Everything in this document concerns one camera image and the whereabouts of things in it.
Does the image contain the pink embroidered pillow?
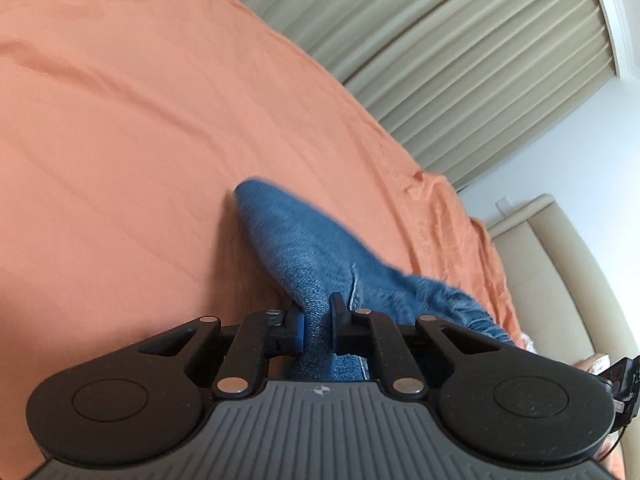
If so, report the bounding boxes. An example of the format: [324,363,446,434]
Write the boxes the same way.
[522,334,614,376]

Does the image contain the beige padded headboard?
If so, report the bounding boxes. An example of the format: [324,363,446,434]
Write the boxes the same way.
[489,194,639,364]

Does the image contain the beige pleated curtain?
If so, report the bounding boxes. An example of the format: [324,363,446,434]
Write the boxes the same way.
[240,0,616,188]

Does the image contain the blue denim jeans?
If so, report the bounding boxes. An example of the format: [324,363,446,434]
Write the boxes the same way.
[234,180,512,382]

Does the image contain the orange bed sheet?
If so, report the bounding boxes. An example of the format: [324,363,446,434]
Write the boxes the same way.
[1,0,521,479]

